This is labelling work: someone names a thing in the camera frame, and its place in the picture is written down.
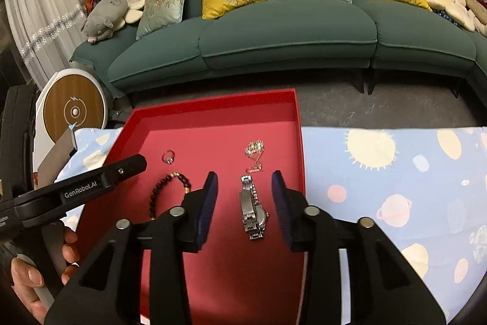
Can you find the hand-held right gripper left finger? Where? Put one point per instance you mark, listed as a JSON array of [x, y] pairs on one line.
[[208, 203]]

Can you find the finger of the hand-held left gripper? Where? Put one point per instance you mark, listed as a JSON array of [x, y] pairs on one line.
[[83, 190]]

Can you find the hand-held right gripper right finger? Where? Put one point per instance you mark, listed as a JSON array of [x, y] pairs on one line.
[[280, 203]]

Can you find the silver metal wristwatch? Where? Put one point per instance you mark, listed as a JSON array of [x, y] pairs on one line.
[[251, 203]]

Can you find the red cardboard tray box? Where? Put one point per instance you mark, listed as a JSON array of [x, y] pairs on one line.
[[224, 142]]

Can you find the person's left hand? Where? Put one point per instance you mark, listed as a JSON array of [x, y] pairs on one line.
[[28, 275]]

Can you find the white machine with wooden disc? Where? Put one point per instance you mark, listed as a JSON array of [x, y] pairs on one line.
[[74, 108]]

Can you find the blue planet print tablecloth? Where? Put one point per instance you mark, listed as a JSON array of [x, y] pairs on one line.
[[361, 203]]

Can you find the sparkly curtain tieback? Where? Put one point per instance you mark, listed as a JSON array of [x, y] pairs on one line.
[[53, 28]]

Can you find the grey pig plush toy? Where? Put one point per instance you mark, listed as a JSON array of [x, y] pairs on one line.
[[104, 18]]

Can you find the green fabric sofa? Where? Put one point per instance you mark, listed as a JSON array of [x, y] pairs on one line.
[[285, 35]]

